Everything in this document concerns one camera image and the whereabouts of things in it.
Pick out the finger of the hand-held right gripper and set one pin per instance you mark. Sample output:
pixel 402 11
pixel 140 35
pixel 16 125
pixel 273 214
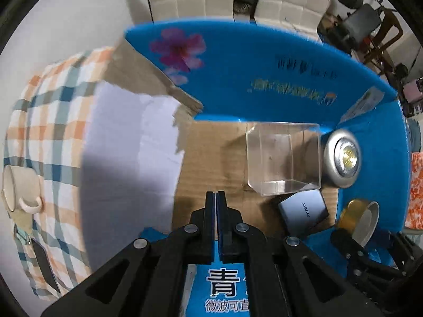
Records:
pixel 408 249
pixel 352 249

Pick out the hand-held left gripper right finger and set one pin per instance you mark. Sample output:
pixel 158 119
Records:
pixel 220 228

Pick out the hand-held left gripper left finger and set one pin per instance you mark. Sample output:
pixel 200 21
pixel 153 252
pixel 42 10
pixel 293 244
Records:
pixel 209 228

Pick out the gold tape roll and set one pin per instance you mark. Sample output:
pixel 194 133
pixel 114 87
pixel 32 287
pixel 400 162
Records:
pixel 358 219

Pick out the blue cardboard box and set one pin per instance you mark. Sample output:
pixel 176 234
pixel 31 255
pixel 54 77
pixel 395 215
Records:
pixel 264 82

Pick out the orange floral cloth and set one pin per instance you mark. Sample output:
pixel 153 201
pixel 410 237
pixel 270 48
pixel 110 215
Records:
pixel 416 191

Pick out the grey power bank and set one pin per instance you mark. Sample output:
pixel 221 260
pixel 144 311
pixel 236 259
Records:
pixel 304 213

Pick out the silver round push light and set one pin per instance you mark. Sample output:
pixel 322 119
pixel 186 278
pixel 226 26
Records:
pixel 343 158

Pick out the clear plastic box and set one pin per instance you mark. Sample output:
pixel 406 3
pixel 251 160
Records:
pixel 284 158

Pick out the black phone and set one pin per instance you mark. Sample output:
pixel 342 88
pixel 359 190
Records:
pixel 44 264

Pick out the plaid tablecloth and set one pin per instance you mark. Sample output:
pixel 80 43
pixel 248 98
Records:
pixel 56 112

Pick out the white mug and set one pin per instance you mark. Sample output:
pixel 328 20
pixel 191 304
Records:
pixel 19 188

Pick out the wooden chair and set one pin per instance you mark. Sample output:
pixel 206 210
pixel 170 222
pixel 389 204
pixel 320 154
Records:
pixel 385 39

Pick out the black exercise machine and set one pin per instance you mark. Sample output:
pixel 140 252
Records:
pixel 358 16

